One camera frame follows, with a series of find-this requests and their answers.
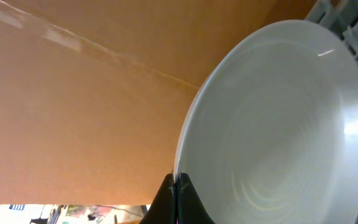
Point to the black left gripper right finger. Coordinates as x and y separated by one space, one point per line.
190 209

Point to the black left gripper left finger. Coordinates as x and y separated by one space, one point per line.
163 209

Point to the white round plate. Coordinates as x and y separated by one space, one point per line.
272 134

